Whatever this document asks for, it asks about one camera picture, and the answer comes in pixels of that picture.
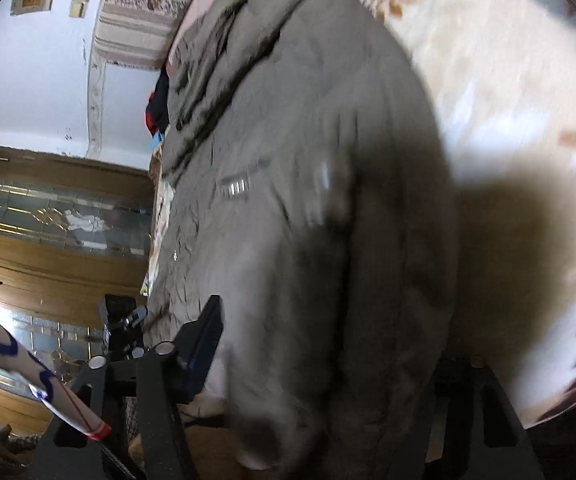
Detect person's left forearm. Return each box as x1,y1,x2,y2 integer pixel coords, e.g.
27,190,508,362
0,285,114,443

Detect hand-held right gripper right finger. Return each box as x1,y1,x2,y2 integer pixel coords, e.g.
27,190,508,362
418,355,531,480

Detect leaf print blanket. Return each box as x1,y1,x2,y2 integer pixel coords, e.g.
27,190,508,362
140,0,576,426

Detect striped beige cushion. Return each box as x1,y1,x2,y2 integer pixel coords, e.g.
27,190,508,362
90,0,216,71

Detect olive quilted jacket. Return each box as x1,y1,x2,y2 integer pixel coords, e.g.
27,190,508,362
145,0,461,471

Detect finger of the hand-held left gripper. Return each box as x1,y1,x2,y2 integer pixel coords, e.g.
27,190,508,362
120,305,149,332

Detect pile of dark clothes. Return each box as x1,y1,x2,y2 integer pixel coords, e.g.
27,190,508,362
145,67,175,147

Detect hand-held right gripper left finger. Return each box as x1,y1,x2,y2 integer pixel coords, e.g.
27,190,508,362
28,294,226,480

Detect wooden door with glass panel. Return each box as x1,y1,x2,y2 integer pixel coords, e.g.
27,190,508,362
0,142,157,428

